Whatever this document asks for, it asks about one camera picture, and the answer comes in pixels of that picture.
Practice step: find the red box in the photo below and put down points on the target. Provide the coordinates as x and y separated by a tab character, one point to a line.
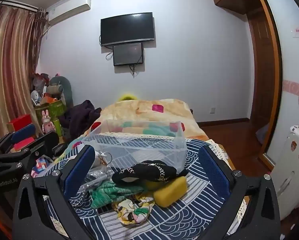
19	122

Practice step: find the white wall sign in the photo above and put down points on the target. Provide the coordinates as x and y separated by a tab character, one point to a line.
298	32

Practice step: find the black wall television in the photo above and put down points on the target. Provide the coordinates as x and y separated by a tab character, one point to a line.
127	28

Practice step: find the blue wave-pattern cloth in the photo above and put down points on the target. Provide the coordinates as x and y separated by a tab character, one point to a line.
197	217

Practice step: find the white appliance with stickers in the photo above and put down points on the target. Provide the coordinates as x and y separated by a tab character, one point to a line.
293	170

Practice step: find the white doll toy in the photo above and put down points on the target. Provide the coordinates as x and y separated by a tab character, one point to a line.
35	97

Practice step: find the grey plush toy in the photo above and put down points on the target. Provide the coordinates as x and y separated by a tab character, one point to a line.
64	87

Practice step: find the metal keyring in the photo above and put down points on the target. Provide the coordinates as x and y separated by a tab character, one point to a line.
105	158

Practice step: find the yellow sponge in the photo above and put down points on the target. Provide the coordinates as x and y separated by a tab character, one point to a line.
172	192

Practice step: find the peach blanket with coloured squares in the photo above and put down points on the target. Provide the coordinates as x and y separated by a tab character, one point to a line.
139	112

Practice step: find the dark purple cloth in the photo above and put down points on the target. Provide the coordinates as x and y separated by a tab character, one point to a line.
79	117

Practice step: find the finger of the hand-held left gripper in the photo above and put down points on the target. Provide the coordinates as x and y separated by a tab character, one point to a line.
45	142
23	132

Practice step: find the wooden door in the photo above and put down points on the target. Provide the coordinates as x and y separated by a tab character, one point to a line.
263	80

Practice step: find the white wall socket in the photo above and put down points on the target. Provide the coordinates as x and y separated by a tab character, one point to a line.
212	110

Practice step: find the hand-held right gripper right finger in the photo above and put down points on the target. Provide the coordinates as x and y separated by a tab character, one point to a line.
214	173

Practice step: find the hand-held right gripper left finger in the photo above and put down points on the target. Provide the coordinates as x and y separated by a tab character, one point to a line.
82	170

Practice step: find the white lace cloth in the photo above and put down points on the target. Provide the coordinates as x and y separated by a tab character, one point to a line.
217	147

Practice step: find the clear plastic storage box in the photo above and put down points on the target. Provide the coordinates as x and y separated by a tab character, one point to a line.
139	150

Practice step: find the small black wall monitor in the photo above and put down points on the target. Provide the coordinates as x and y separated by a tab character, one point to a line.
127	54

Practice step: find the yellow floral fabric piece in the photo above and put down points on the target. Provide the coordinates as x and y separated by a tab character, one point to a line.
132	210

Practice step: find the green knitted cloth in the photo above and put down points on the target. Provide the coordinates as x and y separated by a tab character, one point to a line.
107	192

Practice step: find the brown striped curtain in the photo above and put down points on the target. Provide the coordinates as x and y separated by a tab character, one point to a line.
9	67

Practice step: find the green tube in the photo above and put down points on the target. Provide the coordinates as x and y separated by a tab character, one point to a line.
57	127

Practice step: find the clear plastic bag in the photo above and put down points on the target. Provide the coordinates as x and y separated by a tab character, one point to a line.
97	177

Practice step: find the green cardboard box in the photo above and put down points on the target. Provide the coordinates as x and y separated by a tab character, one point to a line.
52	108

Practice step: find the white air conditioner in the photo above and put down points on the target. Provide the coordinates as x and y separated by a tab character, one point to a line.
69	8

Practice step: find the yellow-green fuzzy object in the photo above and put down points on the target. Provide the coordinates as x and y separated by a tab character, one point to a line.
127	97

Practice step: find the pink flat box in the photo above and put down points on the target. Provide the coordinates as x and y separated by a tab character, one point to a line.
23	144

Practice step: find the pink rabbit toy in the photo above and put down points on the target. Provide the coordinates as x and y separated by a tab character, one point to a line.
47	122

